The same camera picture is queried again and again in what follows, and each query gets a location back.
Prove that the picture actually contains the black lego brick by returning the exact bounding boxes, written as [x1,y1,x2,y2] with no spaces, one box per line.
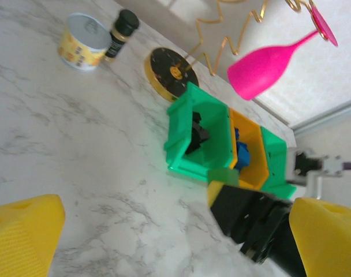
[191,122,211,145]

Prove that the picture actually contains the black lid spice jar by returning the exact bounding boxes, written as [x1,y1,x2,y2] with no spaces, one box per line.
[103,9,140,63]

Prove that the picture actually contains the gold wine glass rack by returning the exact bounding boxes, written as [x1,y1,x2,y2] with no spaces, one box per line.
[143,0,323,103]

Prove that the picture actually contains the pink wine glass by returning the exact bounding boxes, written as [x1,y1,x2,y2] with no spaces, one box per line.
[226,5,339,101]

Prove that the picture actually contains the long dark green lego brick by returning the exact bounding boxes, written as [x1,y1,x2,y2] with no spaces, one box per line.
[207,169,240,186]

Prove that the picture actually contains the orange plastic bin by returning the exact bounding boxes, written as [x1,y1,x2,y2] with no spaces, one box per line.
[229,108,270,191]

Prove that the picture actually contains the yellow label tin can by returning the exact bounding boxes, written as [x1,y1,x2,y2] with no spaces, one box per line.
[57,12,111,72]

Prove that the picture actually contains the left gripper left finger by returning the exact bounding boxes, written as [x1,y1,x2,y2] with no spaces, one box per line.
[0,194,66,277]

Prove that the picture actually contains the green plastic bin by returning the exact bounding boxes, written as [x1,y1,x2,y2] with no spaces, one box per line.
[259,126,297,200]
[163,81,237,182]

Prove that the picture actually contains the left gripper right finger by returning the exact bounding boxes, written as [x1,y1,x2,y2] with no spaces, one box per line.
[289,197,351,277]

